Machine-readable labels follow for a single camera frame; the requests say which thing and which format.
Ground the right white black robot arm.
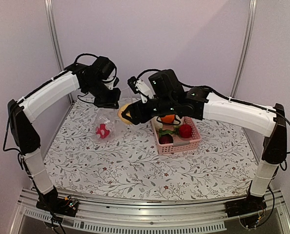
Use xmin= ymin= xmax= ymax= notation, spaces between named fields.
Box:
xmin=119 ymin=69 xmax=290 ymax=213

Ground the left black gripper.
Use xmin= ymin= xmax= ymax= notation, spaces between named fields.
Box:
xmin=85 ymin=78 xmax=122 ymax=109

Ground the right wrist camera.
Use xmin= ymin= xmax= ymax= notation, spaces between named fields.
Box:
xmin=127 ymin=77 xmax=154 ymax=103

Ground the right aluminium vertical post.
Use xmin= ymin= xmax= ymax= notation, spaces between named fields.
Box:
xmin=230 ymin=0 xmax=257 ymax=98

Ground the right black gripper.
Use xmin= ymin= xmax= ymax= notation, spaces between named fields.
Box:
xmin=121 ymin=95 xmax=175 ymax=125

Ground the left aluminium vertical post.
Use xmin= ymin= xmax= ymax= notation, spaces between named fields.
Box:
xmin=43 ymin=0 xmax=74 ymax=103

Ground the floral patterned table mat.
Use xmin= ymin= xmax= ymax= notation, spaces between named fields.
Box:
xmin=44 ymin=98 xmax=257 ymax=200

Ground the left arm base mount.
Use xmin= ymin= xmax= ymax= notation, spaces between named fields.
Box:
xmin=36 ymin=195 xmax=79 ymax=217

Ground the aluminium vertical post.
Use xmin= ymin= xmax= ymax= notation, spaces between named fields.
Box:
xmin=230 ymin=0 xmax=257 ymax=98
xmin=43 ymin=0 xmax=74 ymax=103

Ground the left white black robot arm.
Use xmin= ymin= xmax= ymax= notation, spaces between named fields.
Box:
xmin=6 ymin=56 xmax=121 ymax=212

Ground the orange tangerine toy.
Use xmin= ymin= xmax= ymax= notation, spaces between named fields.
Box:
xmin=160 ymin=115 xmax=175 ymax=124

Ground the white radish toy left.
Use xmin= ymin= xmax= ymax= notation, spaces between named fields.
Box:
xmin=152 ymin=117 xmax=163 ymax=131

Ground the red apple toy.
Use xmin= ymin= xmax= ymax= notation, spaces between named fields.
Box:
xmin=179 ymin=124 xmax=192 ymax=138

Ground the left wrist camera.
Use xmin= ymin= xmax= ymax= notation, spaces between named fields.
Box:
xmin=104 ymin=75 xmax=119 ymax=90

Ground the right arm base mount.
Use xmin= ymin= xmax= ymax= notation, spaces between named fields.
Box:
xmin=225 ymin=195 xmax=267 ymax=229

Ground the clear zip top bag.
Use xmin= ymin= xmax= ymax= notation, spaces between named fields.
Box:
xmin=92 ymin=95 xmax=133 ymax=142

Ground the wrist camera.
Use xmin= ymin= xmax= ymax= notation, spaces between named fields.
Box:
xmin=127 ymin=77 xmax=154 ymax=103
xmin=104 ymin=75 xmax=119 ymax=90

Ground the yellow lemon toy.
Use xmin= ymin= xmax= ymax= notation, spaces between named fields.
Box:
xmin=117 ymin=103 xmax=133 ymax=125

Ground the aluminium front rail frame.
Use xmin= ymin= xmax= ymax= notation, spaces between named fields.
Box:
xmin=10 ymin=189 xmax=290 ymax=234

